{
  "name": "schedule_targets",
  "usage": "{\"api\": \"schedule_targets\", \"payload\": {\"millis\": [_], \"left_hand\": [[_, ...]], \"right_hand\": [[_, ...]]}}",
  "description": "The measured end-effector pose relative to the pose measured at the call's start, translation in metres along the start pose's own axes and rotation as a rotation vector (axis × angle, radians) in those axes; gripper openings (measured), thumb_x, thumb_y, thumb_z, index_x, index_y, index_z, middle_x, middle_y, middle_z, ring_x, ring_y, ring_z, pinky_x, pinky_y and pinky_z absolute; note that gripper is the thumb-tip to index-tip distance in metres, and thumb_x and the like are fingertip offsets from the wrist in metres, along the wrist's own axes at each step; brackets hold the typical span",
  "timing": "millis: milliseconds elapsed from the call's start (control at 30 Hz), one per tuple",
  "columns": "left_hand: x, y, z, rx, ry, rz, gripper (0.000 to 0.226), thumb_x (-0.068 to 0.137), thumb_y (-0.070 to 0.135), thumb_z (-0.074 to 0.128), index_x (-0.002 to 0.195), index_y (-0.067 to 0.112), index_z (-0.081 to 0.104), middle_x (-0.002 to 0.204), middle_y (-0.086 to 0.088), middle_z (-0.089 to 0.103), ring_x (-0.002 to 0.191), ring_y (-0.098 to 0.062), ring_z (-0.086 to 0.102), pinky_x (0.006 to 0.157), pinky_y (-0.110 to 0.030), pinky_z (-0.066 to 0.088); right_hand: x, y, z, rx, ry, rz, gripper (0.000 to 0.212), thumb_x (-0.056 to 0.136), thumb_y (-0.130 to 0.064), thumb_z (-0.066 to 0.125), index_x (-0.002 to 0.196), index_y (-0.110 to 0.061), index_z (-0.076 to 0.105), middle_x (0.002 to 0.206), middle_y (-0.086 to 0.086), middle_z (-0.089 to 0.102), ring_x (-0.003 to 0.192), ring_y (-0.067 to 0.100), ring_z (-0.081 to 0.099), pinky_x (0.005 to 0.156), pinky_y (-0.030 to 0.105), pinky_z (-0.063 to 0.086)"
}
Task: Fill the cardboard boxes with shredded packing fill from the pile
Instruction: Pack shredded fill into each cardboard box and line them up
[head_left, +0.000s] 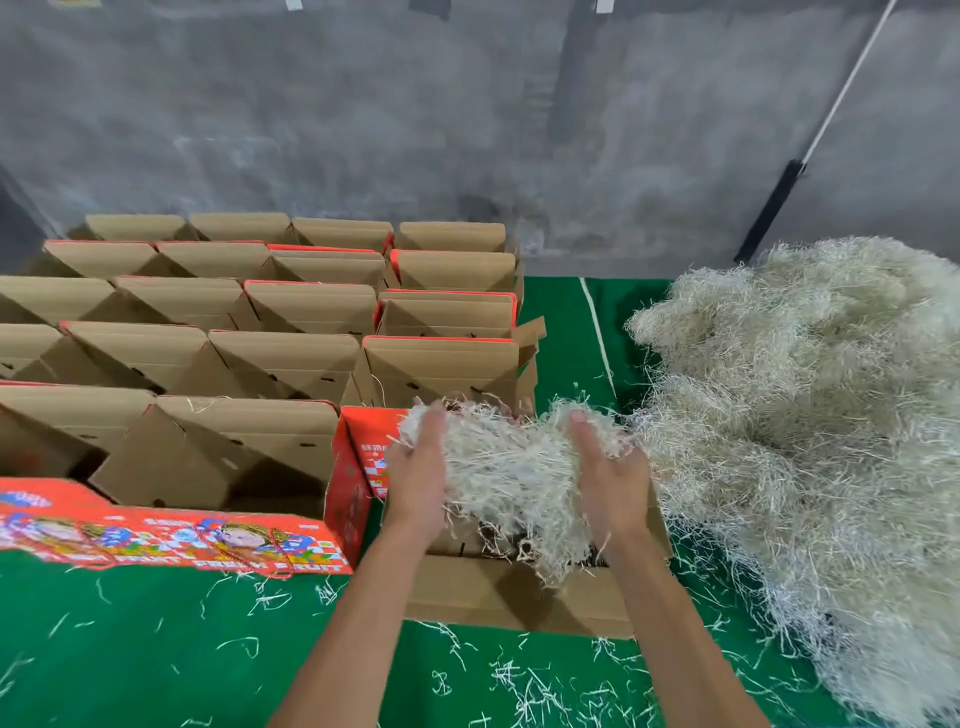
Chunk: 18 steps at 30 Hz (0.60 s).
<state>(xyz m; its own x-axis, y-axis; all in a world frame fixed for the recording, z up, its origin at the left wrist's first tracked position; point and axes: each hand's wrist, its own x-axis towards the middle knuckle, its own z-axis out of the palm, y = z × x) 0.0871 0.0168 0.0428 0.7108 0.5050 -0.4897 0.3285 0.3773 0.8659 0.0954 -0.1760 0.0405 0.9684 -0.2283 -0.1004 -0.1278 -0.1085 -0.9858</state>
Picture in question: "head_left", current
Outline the person's right hand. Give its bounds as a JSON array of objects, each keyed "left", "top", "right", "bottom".
[{"left": 565, "top": 411, "right": 663, "bottom": 567}]

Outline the person's left hand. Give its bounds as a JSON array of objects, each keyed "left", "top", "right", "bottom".
[{"left": 381, "top": 402, "right": 453, "bottom": 554}]

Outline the handful of shredded filler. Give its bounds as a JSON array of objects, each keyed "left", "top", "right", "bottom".
[{"left": 396, "top": 396, "right": 647, "bottom": 588}]

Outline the red printed cardboard box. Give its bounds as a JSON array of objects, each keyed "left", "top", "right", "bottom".
[{"left": 393, "top": 450, "right": 677, "bottom": 641}]

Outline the pile of shredded paper filler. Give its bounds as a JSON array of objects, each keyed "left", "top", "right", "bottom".
[{"left": 622, "top": 235, "right": 960, "bottom": 728}]

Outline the group of red fruit boxes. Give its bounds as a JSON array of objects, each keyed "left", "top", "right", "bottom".
[{"left": 0, "top": 213, "right": 548, "bottom": 579}]

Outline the person's left forearm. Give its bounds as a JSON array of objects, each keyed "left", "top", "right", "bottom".
[{"left": 270, "top": 525, "right": 446, "bottom": 728}]

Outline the person's right forearm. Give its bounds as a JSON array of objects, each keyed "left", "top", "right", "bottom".
[{"left": 606, "top": 537, "right": 776, "bottom": 728}]

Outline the white pole with black grip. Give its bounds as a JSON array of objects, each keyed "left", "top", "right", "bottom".
[{"left": 733, "top": 0, "right": 900, "bottom": 269}]

